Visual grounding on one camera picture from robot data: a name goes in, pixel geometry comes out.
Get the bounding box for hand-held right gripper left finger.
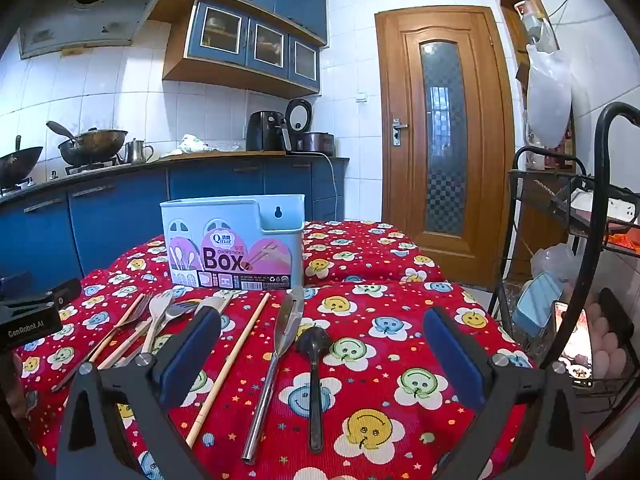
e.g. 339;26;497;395
56;305;223;480

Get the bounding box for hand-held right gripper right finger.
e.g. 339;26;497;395
422;306;588;480

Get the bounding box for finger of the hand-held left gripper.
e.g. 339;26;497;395
0;278;83;317

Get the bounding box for wooden chopstick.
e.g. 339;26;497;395
185;291;272;450
90;293;147;367

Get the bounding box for metal fork with cream handle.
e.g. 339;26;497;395
115;301;200;368
52;292;153;393

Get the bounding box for metal spoon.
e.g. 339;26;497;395
140;289;175;356

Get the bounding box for long stainless steel utensil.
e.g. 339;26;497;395
241;285;307;465

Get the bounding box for light blue chopsticks box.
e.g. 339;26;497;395
160;194;306;292

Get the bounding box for black spoon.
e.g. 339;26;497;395
295;326;334;455

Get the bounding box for red smiley-flower tablecloth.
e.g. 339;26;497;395
10;220;596;480

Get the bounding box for blue kitchen base cabinets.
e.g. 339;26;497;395
0;152;350;293

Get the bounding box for blue plastic packet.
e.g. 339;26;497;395
513;270;565;339

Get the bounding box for smartphone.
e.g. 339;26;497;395
552;299;597;390

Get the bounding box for gas stove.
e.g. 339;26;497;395
64;159;123;177

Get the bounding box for black wok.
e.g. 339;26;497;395
0;135;44;190

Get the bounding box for stained steel wok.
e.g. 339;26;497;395
57;129;129;167

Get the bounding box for steel kettle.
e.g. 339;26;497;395
123;138;155;165

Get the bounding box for metal ladle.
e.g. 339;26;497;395
46;120;77;142

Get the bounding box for wooden door with glass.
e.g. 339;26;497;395
374;5;516;291

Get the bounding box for patterned white cloth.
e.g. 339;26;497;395
167;133;222;157

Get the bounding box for white power strip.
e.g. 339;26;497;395
570;190;640;222

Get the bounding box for black air fryer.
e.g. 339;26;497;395
246;110;291;154

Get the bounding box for black rice cooker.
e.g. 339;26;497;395
284;98;336;157

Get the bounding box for grey range hood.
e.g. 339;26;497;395
19;0;177;59

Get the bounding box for white hanging plastic bag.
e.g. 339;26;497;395
524;44;574;149

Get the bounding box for grey jar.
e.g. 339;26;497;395
522;14;544;44

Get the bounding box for white power cable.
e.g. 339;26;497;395
319;152;342;222

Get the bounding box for blue wall cabinet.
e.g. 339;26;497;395
162;0;329;99

